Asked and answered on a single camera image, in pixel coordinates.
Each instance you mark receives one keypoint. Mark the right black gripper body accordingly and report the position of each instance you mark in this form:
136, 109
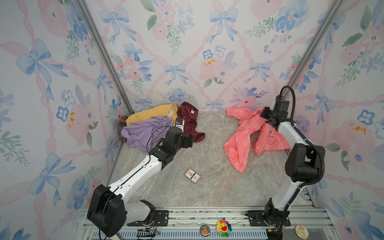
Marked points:
267, 114

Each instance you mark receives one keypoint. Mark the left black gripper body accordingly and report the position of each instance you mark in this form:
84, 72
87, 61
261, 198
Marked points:
185, 142

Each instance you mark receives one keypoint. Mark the pink patterned cloth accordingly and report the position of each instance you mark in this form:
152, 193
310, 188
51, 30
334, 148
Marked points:
254, 132

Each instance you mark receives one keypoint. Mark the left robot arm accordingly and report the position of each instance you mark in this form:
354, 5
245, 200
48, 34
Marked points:
110, 210

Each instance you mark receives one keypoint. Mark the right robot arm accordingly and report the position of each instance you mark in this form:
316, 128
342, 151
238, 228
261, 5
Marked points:
305, 166

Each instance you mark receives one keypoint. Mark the mustard yellow cloth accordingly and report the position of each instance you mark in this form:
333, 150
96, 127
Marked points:
169, 111

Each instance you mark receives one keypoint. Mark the maroon cloth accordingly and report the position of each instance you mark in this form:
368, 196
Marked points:
189, 114

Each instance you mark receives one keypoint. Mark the lavender purple cloth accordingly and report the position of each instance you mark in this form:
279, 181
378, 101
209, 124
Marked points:
143, 134

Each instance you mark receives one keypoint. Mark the brown plaid cloth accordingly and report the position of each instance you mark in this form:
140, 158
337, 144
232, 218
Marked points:
122, 123

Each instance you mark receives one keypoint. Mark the small framed picture card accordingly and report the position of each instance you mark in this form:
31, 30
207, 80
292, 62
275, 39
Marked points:
192, 176

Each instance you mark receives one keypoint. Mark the oval orange badge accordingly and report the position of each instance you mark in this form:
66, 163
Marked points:
205, 230

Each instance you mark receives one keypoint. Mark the rainbow smiling flower toy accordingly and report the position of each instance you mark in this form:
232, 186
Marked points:
224, 228

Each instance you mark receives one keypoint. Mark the round beige coaster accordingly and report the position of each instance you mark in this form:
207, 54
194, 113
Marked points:
302, 232

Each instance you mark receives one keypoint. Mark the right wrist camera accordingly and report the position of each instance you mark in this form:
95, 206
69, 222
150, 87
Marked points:
279, 105

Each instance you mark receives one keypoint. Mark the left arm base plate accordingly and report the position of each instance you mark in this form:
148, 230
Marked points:
159, 218

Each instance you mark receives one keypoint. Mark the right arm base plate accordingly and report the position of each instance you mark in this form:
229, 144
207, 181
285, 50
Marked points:
264, 219

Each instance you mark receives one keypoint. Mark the aluminium rail frame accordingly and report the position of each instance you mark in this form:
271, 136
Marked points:
184, 224

